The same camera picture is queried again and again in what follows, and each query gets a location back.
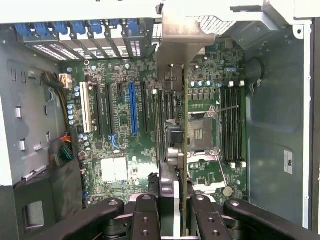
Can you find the metal socket cover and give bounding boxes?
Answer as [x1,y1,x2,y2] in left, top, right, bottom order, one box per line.
[187,152,233,195]

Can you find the silver chipset heatsink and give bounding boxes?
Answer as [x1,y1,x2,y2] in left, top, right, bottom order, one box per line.
[100,156,128,183]

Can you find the CPU socket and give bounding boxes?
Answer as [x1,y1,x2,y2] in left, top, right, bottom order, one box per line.
[187,109,222,153]

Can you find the black RAM slot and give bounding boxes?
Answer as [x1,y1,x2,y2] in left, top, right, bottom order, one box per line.
[232,80,240,169]
[221,80,227,169]
[226,80,234,169]
[239,80,247,169]

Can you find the black drive box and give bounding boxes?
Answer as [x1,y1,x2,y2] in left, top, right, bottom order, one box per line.
[0,157,85,240]

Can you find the white case sticker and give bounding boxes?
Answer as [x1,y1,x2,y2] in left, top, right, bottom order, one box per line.
[283,149,294,176]

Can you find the blue expansion slot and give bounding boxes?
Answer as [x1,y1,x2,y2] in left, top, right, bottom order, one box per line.
[128,81,140,137]

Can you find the thin locking lever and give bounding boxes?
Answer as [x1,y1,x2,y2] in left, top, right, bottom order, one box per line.
[219,104,240,112]

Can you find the white expansion slot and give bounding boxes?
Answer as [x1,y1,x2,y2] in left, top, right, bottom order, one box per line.
[79,81,92,134]

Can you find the open PC case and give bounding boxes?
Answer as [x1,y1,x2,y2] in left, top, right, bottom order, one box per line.
[0,0,320,240]

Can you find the green motherboard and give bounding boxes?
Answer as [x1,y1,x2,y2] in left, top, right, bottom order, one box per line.
[58,37,248,208]

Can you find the coloured power wire bundle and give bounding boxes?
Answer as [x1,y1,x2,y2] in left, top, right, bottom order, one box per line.
[48,133,75,171]

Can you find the power wires with white plug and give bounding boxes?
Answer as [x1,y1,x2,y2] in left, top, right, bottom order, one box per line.
[41,71,76,131]

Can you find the black looped cable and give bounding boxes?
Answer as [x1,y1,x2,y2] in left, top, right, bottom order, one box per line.
[246,56,265,81]

